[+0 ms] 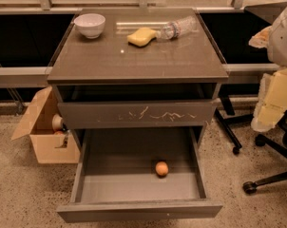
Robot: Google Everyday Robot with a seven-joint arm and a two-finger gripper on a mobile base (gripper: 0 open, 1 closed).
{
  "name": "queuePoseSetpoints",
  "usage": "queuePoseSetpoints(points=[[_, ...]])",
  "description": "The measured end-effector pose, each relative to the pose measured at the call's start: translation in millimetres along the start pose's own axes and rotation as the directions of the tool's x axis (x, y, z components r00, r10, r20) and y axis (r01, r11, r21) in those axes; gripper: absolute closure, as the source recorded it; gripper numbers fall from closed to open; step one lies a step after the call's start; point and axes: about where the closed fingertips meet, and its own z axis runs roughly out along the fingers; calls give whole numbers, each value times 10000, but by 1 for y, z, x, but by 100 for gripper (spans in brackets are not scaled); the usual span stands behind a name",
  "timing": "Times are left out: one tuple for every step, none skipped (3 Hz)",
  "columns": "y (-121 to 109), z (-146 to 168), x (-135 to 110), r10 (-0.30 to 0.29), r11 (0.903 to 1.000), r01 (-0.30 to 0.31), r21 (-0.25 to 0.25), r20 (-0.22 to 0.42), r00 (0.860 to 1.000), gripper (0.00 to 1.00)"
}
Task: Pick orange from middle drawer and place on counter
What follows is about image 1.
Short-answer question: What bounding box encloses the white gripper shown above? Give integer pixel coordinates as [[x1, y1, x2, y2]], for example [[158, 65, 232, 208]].
[[249, 26, 287, 132]]

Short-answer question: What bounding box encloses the orange fruit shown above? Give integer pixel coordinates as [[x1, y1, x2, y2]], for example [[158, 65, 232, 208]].
[[155, 161, 168, 177]]

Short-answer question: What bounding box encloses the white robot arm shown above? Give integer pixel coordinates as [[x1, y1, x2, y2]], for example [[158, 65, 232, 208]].
[[249, 7, 287, 132]]

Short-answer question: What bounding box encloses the scratched grey top drawer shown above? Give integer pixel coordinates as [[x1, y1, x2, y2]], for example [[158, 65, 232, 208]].
[[58, 101, 216, 129]]

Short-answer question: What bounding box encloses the grey drawer cabinet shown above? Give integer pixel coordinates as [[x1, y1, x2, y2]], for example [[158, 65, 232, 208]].
[[47, 7, 230, 224]]

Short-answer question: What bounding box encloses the open grey middle drawer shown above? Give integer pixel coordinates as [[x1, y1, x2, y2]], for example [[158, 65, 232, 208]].
[[57, 126, 222, 222]]

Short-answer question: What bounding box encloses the dark side table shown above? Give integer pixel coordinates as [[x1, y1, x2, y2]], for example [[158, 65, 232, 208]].
[[244, 2, 287, 24]]

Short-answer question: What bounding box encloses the clear plastic water bottle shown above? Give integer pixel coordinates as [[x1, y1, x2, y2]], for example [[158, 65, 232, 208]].
[[156, 16, 197, 40]]

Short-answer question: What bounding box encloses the black office chair base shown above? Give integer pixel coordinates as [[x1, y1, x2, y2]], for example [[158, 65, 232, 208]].
[[242, 102, 287, 195]]

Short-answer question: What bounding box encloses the yellow sponge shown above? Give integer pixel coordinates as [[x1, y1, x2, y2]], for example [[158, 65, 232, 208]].
[[127, 28, 157, 48]]

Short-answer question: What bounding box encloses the white ceramic bowl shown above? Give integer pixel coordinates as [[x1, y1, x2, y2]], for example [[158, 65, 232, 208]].
[[74, 13, 105, 39]]

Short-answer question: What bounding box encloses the white cup in box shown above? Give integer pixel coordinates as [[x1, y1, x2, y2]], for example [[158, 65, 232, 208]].
[[51, 114, 64, 131]]

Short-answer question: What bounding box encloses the open cardboard box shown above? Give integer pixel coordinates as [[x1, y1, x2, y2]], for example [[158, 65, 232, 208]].
[[11, 86, 80, 163]]

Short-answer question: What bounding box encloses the metal window rail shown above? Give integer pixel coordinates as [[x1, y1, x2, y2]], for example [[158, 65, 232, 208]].
[[0, 66, 51, 88]]

